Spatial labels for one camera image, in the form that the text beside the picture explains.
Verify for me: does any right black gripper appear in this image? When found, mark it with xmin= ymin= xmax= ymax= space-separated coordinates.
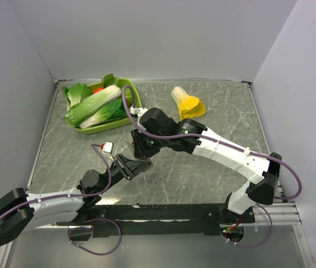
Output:
xmin=131 ymin=126 xmax=168 ymax=160

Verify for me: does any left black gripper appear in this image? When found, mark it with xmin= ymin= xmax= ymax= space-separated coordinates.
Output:
xmin=97 ymin=153 xmax=151 ymax=194

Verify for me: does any white remote control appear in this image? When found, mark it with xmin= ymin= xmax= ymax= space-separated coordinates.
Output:
xmin=127 ymin=140 xmax=135 ymax=154

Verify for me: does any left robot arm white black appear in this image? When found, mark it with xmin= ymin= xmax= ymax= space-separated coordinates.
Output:
xmin=0 ymin=154 xmax=152 ymax=246

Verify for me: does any yellow cabbage toy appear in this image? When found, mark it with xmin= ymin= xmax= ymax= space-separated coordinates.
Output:
xmin=171 ymin=87 xmax=206 ymax=120

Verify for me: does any round green cabbage toy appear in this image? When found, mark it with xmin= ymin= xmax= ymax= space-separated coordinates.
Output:
xmin=120 ymin=86 xmax=133 ymax=106

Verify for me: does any bok choy toy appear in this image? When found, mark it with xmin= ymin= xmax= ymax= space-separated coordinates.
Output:
xmin=79 ymin=98 xmax=122 ymax=129

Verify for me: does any green plastic tray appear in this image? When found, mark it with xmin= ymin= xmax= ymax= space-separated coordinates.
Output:
xmin=69 ymin=74 xmax=142 ymax=135

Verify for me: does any large napa cabbage toy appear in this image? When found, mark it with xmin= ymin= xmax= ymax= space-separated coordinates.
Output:
xmin=64 ymin=85 xmax=121 ymax=127

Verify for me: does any green leaf lettuce toy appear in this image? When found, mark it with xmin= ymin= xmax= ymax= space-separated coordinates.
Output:
xmin=62 ymin=83 xmax=92 ymax=110

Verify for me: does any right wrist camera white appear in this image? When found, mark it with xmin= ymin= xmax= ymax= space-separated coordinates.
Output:
xmin=130 ymin=107 xmax=148 ymax=119

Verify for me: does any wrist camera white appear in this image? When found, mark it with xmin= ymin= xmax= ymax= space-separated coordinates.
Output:
xmin=101 ymin=142 xmax=114 ymax=157
xmin=130 ymin=107 xmax=148 ymax=119

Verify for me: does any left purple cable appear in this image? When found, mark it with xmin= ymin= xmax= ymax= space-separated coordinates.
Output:
xmin=0 ymin=143 xmax=113 ymax=240

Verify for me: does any purple cable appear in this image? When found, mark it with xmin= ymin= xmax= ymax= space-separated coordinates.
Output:
xmin=122 ymin=85 xmax=303 ymax=202
xmin=0 ymin=143 xmax=113 ymax=240

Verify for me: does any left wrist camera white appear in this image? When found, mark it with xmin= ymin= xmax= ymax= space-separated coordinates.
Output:
xmin=101 ymin=142 xmax=114 ymax=157

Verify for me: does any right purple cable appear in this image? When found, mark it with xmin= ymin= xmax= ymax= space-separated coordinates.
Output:
xmin=122 ymin=85 xmax=303 ymax=202

